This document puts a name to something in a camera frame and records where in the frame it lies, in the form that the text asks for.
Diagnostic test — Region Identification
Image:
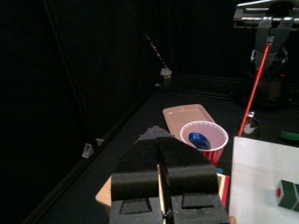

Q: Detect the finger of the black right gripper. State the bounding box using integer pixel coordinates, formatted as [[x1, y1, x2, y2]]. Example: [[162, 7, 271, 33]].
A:
[[253, 17, 275, 54], [269, 17, 295, 55]]

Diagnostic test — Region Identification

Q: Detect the red plastic cup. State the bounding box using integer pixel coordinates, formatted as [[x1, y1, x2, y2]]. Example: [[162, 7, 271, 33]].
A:
[[178, 120, 229, 167]]

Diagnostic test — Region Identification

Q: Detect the blue toy knife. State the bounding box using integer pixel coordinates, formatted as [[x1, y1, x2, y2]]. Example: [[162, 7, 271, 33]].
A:
[[188, 131, 212, 151]]

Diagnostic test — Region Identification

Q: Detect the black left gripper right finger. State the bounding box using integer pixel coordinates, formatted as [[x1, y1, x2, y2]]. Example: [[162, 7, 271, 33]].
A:
[[154, 125, 230, 224]]

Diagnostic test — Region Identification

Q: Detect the thin red stick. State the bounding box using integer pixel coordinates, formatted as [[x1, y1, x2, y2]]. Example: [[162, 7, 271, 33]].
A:
[[237, 43, 272, 137]]

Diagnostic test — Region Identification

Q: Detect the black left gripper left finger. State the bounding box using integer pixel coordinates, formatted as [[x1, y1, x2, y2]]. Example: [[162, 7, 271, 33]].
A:
[[109, 125, 164, 224]]

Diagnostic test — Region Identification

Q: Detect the white cutting board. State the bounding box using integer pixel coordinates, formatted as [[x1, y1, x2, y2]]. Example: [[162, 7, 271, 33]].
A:
[[228, 136, 299, 224]]

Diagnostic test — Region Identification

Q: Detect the small silver metal cup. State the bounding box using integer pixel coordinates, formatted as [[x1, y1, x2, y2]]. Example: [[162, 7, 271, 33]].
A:
[[242, 109, 261, 135]]

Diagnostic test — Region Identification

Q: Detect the green toy sushi roll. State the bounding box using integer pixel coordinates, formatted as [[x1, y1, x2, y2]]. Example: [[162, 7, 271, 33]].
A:
[[275, 179, 299, 213]]

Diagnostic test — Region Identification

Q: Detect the pink rectangular plate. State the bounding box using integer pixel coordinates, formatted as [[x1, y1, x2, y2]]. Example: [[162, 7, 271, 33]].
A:
[[161, 103, 216, 141]]

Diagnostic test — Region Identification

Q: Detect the white frame corner bracket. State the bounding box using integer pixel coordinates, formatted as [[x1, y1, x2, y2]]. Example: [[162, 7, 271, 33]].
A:
[[158, 66, 173, 80]]

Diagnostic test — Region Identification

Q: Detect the green flat toy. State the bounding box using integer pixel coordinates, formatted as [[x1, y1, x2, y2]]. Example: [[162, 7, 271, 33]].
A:
[[280, 130, 299, 142]]

